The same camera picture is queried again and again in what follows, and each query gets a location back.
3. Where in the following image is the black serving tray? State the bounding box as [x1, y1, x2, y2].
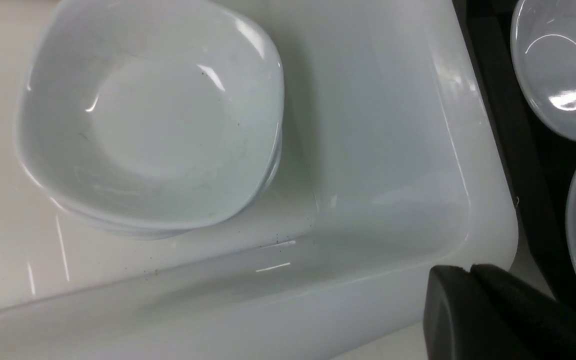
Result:
[452, 0, 576, 312]

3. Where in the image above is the large white plastic bin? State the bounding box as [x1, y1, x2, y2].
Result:
[0, 0, 519, 360]

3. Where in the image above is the white bowl stack top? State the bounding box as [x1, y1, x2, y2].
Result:
[14, 0, 285, 231]

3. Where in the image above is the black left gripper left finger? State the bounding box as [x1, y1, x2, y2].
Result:
[422, 265, 535, 360]

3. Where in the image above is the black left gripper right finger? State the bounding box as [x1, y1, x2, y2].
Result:
[470, 264, 576, 360]

